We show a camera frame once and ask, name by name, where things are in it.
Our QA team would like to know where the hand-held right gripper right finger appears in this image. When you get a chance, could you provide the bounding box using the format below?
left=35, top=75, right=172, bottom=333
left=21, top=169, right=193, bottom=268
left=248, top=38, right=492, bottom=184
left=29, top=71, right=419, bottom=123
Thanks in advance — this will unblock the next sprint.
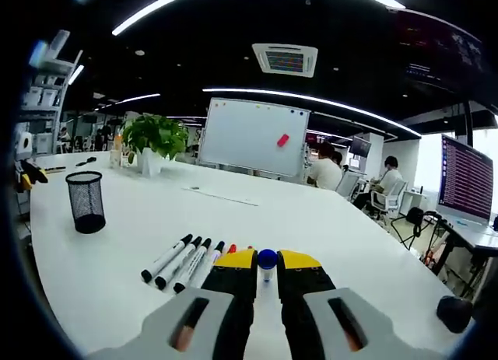
left=276, top=250, right=448, bottom=360

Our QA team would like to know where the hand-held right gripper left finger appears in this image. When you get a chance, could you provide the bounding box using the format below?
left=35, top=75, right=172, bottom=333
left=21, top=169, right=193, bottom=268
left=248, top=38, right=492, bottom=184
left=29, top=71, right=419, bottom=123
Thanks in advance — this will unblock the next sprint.
left=87, top=249, right=258, bottom=360

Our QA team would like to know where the black mesh pen holder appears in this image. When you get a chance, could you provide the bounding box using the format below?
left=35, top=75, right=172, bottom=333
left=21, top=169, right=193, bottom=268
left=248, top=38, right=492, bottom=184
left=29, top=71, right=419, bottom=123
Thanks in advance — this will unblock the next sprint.
left=65, top=170, right=107, bottom=235

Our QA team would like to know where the black-capped whiteboard marker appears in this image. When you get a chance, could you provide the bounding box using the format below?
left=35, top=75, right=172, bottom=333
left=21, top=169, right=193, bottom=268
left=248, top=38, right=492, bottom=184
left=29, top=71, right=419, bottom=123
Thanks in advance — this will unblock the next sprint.
left=173, top=238, right=213, bottom=294
left=154, top=236, right=203, bottom=291
left=140, top=233, right=195, bottom=283
left=211, top=240, right=226, bottom=264

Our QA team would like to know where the blue-capped whiteboard marker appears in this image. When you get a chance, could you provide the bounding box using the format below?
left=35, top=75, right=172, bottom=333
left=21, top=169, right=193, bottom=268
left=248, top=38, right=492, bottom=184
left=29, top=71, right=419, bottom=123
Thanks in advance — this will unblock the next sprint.
left=257, top=248, right=279, bottom=299

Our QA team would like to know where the whiteboard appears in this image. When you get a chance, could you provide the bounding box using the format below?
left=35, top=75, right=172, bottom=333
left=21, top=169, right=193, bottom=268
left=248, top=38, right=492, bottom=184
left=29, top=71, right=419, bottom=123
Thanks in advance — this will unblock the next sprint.
left=197, top=97, right=311, bottom=178

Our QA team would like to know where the white storage shelf rack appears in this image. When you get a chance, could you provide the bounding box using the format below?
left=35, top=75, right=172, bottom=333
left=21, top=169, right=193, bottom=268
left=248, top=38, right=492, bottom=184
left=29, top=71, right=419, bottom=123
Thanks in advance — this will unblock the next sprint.
left=19, top=29, right=85, bottom=156

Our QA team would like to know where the green plant in white pot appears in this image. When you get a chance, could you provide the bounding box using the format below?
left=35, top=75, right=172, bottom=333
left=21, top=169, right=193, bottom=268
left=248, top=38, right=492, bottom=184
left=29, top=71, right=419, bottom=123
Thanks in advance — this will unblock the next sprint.
left=122, top=114, right=190, bottom=177

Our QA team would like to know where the black computer mouse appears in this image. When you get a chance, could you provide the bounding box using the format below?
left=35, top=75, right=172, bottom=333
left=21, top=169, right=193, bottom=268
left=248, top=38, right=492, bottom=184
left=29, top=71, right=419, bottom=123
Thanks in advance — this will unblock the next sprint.
left=436, top=295, right=474, bottom=334

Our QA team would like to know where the white mesh office chair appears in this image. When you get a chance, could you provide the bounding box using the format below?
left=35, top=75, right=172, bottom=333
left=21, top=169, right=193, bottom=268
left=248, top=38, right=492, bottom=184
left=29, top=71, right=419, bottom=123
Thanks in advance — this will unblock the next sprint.
left=369, top=179, right=409, bottom=222
left=336, top=170, right=361, bottom=200

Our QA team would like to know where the black office chair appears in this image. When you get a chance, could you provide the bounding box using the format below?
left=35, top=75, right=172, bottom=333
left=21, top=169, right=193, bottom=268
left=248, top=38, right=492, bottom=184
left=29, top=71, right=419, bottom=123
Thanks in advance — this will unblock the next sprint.
left=406, top=207, right=426, bottom=236

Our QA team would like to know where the row of coloured magnets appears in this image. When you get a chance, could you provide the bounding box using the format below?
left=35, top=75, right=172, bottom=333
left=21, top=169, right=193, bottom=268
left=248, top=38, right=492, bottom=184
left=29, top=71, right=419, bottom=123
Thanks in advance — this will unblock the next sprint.
left=215, top=100, right=306, bottom=117

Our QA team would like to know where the white ceiling air conditioner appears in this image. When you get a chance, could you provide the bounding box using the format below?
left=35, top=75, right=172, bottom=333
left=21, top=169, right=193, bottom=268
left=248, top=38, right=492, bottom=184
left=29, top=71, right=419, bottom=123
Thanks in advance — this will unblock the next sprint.
left=251, top=43, right=319, bottom=79

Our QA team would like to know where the dark hanging display screen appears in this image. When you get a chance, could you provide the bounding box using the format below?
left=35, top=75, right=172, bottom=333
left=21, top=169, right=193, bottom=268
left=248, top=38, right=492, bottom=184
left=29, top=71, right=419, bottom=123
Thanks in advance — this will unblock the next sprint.
left=392, top=8, right=487, bottom=97

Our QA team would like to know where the black frame office desk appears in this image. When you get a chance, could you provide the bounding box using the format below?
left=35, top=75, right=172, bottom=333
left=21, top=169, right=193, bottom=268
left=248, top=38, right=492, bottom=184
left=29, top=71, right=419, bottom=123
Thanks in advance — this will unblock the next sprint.
left=388, top=210, right=498, bottom=301

